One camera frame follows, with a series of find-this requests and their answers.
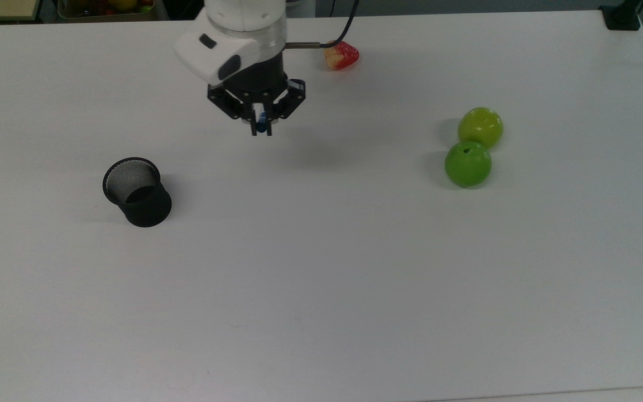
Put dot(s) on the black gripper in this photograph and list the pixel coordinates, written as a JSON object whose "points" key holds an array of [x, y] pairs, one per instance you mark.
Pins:
{"points": [[257, 84]]}

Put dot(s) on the blue and white marker pen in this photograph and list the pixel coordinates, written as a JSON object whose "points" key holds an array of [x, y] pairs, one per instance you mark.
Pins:
{"points": [[262, 118]]}

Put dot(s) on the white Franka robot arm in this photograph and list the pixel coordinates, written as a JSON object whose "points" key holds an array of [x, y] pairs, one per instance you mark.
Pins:
{"points": [[232, 39]]}

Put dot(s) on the black mesh pen cup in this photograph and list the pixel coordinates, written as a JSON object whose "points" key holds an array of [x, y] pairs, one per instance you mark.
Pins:
{"points": [[148, 209]]}

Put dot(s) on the clear bin of fruit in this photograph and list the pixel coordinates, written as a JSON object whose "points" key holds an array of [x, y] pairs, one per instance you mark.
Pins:
{"points": [[104, 10]]}

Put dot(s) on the dark green apple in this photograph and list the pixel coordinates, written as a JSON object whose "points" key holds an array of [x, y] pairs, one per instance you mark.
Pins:
{"points": [[468, 166]]}

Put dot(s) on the yellow-green apple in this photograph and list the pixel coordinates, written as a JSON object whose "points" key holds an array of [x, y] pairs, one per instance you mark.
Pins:
{"points": [[480, 127]]}

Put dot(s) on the wooden board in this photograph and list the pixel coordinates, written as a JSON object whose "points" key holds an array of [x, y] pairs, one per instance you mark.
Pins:
{"points": [[0, 8]]}

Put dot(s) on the black table clamp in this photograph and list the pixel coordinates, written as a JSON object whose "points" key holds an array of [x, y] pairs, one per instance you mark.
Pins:
{"points": [[622, 15]]}

